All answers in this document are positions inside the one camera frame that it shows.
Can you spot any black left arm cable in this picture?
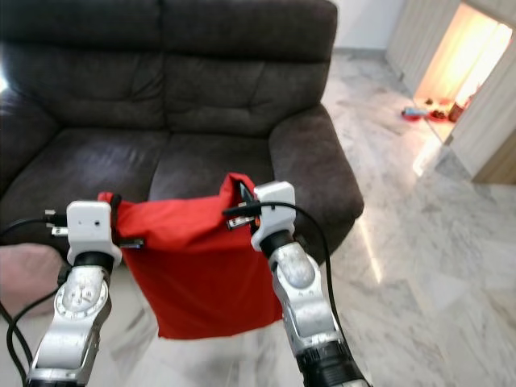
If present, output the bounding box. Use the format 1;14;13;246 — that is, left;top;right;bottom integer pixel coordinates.
0;210;70;387

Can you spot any red pet bowl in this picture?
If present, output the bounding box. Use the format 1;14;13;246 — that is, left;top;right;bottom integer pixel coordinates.
426;102;449;123

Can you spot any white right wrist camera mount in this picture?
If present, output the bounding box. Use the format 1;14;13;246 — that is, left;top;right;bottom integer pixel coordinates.
249;181;298;253

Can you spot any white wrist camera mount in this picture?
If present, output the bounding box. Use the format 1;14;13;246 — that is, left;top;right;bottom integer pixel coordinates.
249;181;298;253
65;200;114;268

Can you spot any pink pillow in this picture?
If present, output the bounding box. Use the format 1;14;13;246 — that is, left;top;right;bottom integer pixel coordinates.
0;243;60;316

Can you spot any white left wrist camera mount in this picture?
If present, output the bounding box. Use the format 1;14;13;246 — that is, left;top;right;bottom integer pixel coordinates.
65;200;114;268

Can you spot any light wood cabinet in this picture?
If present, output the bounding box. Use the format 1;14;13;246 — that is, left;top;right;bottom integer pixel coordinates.
385;0;516;185

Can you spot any dark brown two-seat sofa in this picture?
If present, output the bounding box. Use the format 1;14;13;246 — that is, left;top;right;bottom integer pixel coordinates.
0;0;366;260

